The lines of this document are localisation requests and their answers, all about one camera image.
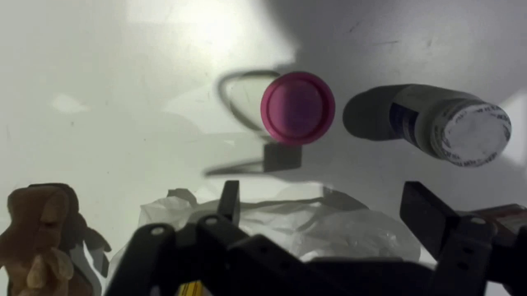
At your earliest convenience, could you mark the brown plush moose toy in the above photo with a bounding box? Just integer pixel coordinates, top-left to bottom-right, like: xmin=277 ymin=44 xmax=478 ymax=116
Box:
xmin=0 ymin=180 xmax=114 ymax=296

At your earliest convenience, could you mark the clear crumpled plastic bag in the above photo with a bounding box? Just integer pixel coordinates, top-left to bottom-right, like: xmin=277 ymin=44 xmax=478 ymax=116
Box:
xmin=108 ymin=187 xmax=439 ymax=277

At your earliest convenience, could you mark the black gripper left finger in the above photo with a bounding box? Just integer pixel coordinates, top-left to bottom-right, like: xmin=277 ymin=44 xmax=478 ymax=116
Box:
xmin=218 ymin=179 xmax=243 ymax=227

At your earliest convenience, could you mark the white pill bottle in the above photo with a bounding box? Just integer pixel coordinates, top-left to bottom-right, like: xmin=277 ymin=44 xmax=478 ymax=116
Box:
xmin=342 ymin=82 xmax=514 ymax=169

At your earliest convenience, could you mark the pink lid dough can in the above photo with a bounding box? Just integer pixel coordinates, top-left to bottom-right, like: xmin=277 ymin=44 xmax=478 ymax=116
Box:
xmin=259 ymin=70 xmax=338 ymax=148

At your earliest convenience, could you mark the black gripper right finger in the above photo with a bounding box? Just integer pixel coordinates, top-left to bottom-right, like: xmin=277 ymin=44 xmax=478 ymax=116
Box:
xmin=399 ymin=180 xmax=495 ymax=296

